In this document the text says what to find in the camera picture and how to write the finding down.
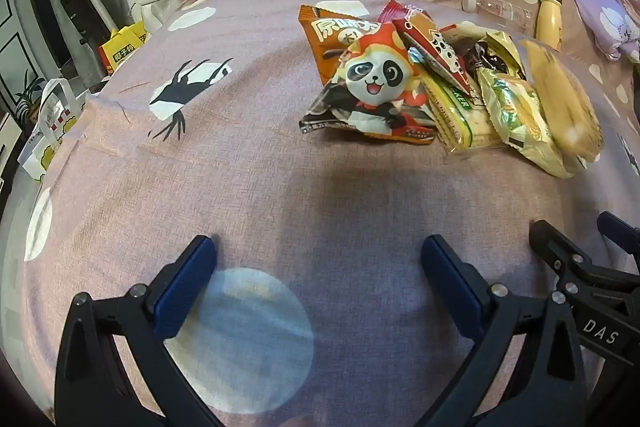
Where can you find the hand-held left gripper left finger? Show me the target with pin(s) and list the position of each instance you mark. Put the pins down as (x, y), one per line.
(185, 287)

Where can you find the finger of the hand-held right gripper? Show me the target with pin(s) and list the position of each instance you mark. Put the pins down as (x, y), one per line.
(620, 232)
(560, 252)

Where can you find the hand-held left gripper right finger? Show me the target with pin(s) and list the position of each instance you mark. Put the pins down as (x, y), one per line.
(450, 292)

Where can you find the corn print snack packet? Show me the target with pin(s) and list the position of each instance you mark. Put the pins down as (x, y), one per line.
(520, 122)

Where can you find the clear bread packet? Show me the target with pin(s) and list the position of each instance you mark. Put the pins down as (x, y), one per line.
(560, 97)

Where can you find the soda cracker packet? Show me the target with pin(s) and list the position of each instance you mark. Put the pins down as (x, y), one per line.
(460, 117)

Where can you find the pale gold snack packet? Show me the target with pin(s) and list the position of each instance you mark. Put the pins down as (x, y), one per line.
(460, 32)
(500, 49)

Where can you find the small dark snack packet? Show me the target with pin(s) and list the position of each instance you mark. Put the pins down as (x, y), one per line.
(472, 54)

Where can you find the panda print snack packet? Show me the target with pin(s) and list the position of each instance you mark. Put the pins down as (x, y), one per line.
(375, 77)

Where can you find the red bubble-print snack packet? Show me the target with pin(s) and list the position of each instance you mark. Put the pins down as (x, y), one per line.
(435, 47)

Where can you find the orange snack packet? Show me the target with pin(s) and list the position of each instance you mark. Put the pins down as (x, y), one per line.
(325, 37)

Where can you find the pink spotted bed sheet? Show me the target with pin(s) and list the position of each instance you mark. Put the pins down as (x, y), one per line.
(300, 207)

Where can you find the white shopping bag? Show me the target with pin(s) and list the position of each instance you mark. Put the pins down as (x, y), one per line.
(50, 127)

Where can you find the yellow bear bottle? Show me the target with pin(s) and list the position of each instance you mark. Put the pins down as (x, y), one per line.
(549, 17)

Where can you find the pink cloth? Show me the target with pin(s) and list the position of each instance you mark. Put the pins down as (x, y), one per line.
(627, 2)

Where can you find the purple floral cloth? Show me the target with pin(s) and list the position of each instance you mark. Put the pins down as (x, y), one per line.
(595, 2)

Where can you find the potted plant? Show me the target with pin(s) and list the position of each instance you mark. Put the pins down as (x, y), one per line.
(27, 99)

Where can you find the yellow carton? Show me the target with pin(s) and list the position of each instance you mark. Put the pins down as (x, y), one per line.
(122, 47)

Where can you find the clear plastic bottle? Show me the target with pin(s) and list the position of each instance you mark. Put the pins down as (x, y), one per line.
(500, 9)

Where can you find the black white appliance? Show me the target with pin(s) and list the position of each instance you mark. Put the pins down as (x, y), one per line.
(82, 7)

